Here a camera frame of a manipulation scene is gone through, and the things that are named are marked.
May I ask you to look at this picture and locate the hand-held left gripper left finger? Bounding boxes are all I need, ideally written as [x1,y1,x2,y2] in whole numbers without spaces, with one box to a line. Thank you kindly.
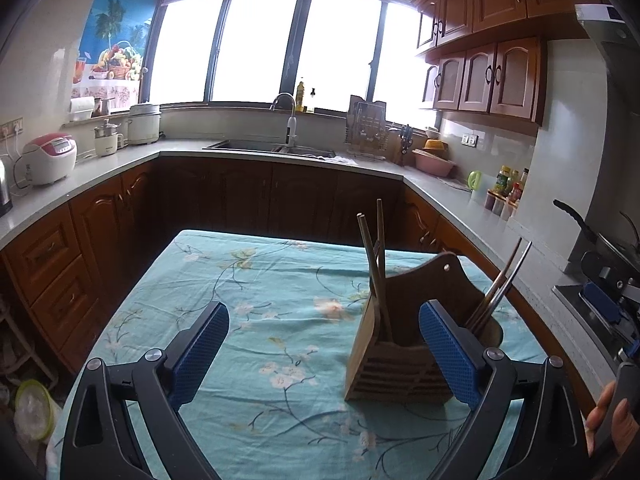
[60,301,231,480]

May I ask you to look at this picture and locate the wooden wall cabinets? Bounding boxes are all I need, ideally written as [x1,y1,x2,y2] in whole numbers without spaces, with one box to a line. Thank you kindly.
[415,0,601,126]

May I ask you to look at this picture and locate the large white cooker pot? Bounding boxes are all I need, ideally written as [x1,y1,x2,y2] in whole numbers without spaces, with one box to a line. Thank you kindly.
[127,103,163,146]

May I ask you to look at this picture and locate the stainless steel sink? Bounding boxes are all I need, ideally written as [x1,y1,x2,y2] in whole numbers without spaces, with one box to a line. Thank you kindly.
[202,139,337,160]

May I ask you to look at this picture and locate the metal chopstick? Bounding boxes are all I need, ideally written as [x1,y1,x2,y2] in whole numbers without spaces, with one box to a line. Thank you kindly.
[475,265,516,332]
[480,241,533,333]

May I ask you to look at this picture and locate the range hood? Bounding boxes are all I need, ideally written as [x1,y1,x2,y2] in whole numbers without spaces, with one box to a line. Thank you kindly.
[575,4,640,161]

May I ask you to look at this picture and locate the paper towel roll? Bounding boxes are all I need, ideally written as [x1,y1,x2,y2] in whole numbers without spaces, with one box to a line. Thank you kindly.
[70,97,96,122]

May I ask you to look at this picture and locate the floral teal tablecloth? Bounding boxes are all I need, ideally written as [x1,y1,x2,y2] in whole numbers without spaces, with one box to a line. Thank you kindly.
[45,230,551,480]

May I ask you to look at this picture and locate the wooden base cabinets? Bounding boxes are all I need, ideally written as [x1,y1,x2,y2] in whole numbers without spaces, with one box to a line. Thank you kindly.
[0,157,596,411]

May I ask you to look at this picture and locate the steel kettle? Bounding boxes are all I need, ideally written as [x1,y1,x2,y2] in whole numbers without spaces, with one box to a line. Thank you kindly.
[0,155,13,217]

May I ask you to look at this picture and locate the wooden chopstick red patterned end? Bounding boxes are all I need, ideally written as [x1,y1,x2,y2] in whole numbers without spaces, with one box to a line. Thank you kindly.
[356,213,393,341]

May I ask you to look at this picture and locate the wooden utensil holder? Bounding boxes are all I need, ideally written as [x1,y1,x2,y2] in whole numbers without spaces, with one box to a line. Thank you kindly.
[344,252,505,402]

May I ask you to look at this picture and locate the person's right hand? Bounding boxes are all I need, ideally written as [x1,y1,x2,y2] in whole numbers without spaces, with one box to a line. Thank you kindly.
[586,381,640,461]

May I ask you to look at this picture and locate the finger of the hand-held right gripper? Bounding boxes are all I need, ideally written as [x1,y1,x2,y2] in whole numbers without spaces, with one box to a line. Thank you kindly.
[581,251,640,287]
[584,281,640,327]

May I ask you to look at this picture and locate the grey stone countertop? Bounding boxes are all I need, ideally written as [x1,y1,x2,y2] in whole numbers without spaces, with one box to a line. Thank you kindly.
[0,136,571,281]

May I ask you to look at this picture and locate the knife block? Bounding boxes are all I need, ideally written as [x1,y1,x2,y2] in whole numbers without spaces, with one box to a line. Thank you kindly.
[397,124,416,163]

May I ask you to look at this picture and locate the dish drying rack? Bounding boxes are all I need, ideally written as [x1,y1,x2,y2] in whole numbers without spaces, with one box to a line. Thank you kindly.
[345,95,390,161]

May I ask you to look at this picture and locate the large kitchen window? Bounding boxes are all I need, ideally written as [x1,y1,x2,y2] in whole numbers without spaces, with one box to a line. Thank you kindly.
[145,0,441,111]

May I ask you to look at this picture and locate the tropical fruit wall poster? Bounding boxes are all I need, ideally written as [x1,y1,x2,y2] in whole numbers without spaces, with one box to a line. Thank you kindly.
[70,0,156,113]

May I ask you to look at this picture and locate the white and red rice cooker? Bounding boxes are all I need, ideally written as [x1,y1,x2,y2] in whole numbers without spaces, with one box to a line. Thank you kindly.
[22,132,78,186]

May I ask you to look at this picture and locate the black wok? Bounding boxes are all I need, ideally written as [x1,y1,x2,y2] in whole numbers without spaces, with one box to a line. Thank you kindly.
[552,199,640,261]

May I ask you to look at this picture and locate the pink plastic basin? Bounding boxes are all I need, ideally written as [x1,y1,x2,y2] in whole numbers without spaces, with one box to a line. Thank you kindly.
[412,152,457,177]

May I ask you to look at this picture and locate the small white electric pot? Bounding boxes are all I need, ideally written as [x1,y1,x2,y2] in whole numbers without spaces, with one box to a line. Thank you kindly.
[94,119,126,157]

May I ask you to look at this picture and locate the spice jar set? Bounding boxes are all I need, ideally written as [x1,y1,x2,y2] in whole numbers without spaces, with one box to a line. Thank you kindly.
[484,191,521,221]

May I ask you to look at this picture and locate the chopsticks pair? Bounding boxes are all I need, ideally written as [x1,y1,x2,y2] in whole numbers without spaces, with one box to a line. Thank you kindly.
[467,238,523,328]

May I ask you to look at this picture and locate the chrome kitchen faucet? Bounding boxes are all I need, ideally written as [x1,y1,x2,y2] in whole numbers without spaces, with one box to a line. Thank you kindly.
[270,92,298,147]

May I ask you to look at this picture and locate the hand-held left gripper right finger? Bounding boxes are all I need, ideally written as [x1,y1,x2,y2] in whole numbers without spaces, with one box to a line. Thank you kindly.
[419,300,588,480]

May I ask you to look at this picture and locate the green lidded food container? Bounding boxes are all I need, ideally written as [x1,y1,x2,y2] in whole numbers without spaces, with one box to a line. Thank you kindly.
[15,379,56,443]

